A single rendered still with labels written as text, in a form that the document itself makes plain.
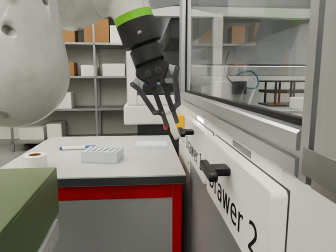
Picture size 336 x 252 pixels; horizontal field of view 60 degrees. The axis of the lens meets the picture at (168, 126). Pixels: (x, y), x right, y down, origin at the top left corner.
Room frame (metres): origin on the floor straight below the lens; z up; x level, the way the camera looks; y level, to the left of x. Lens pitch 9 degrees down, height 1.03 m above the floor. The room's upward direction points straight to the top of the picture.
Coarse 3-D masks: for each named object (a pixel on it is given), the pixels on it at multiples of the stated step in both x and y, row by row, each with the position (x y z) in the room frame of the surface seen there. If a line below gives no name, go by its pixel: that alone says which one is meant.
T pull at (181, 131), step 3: (177, 129) 0.75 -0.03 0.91; (180, 129) 0.72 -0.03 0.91; (183, 129) 0.73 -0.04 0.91; (186, 129) 0.72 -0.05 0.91; (189, 129) 0.72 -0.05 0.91; (192, 129) 0.73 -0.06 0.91; (180, 132) 0.69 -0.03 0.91; (183, 132) 0.69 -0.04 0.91; (186, 132) 0.71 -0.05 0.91; (189, 132) 0.71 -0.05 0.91; (192, 132) 0.71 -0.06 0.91; (180, 135) 0.69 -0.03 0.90; (183, 135) 0.69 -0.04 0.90
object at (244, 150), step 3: (234, 141) 0.44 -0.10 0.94; (234, 144) 0.44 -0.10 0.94; (237, 144) 0.43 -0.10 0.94; (237, 147) 0.43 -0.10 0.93; (240, 147) 0.41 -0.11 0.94; (243, 147) 0.40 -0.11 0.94; (240, 150) 0.41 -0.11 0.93; (243, 150) 0.40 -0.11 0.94; (246, 150) 0.39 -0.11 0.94; (246, 153) 0.39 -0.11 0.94; (249, 153) 0.38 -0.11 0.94; (249, 156) 0.38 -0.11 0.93
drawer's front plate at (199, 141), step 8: (192, 120) 0.76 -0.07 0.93; (192, 128) 0.73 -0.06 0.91; (200, 128) 0.64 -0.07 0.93; (192, 136) 0.73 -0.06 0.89; (200, 136) 0.62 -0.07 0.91; (192, 144) 0.73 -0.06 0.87; (200, 144) 0.62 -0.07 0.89; (200, 152) 0.62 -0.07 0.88; (192, 160) 0.73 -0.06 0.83; (200, 176) 0.62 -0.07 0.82
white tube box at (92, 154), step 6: (84, 150) 0.97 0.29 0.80; (90, 150) 0.97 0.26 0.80; (96, 150) 0.97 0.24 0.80; (102, 150) 0.97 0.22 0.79; (108, 150) 0.97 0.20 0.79; (114, 150) 0.97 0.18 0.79; (120, 150) 0.98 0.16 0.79; (84, 156) 0.95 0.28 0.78; (90, 156) 0.95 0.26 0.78; (96, 156) 0.94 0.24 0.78; (102, 156) 0.94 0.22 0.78; (108, 156) 0.94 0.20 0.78; (114, 156) 0.94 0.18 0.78; (120, 156) 0.98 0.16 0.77; (96, 162) 0.94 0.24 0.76; (102, 162) 0.94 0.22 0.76; (108, 162) 0.94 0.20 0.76; (114, 162) 0.94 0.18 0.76
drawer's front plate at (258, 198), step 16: (208, 144) 0.54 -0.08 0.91; (224, 144) 0.47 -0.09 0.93; (208, 160) 0.54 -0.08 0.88; (224, 160) 0.43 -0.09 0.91; (240, 160) 0.38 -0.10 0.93; (224, 176) 0.43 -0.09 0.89; (240, 176) 0.36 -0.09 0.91; (256, 176) 0.31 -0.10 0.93; (208, 192) 0.53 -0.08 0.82; (224, 192) 0.43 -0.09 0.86; (240, 192) 0.35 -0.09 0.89; (256, 192) 0.30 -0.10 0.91; (272, 192) 0.27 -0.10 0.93; (224, 208) 0.42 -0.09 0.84; (240, 208) 0.35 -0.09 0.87; (256, 208) 0.30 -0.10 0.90; (272, 208) 0.27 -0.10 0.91; (240, 224) 0.35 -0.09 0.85; (256, 224) 0.30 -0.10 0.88; (272, 224) 0.27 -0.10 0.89; (240, 240) 0.35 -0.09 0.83; (256, 240) 0.30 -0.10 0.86; (272, 240) 0.27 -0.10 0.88
